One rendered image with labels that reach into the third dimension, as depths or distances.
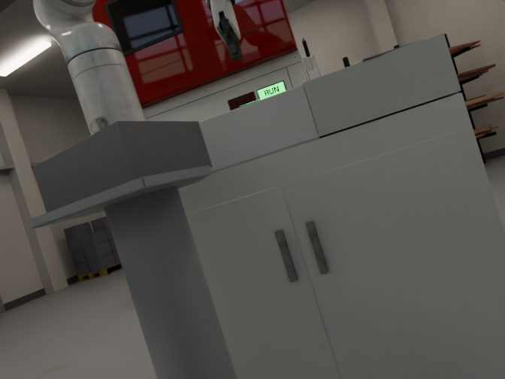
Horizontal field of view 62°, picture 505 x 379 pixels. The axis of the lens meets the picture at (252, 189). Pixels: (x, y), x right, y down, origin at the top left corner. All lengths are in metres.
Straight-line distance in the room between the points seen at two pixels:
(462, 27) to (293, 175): 7.28
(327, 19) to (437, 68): 7.56
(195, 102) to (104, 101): 0.95
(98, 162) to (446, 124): 0.79
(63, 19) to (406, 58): 0.80
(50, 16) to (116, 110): 0.28
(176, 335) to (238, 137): 0.52
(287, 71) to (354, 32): 6.73
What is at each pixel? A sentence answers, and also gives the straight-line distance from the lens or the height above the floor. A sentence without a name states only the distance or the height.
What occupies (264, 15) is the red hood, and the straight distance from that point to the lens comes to 1.78.
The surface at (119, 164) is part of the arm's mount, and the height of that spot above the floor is 0.86.
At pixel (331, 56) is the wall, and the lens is 8.50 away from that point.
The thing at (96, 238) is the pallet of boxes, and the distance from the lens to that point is 8.14.
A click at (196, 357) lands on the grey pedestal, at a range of 0.90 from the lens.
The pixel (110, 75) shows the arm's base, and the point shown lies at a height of 1.05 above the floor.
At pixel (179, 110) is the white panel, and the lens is 1.85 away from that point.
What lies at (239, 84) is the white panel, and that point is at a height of 1.17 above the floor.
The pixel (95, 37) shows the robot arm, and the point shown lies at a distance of 0.96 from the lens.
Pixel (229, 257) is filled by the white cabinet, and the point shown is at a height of 0.58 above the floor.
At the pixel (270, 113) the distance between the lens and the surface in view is 1.11.
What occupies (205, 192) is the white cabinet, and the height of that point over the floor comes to 0.77.
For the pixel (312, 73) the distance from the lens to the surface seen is 1.39.
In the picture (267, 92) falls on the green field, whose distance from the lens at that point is 1.75.
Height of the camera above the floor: 0.75
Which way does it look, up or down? level
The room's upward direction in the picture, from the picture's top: 17 degrees counter-clockwise
